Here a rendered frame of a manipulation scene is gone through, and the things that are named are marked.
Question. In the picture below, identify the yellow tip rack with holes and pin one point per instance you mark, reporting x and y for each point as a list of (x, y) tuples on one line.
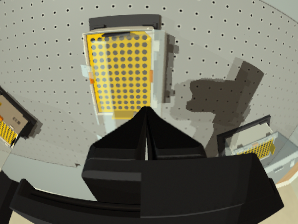
[(8, 134), (93, 37)]

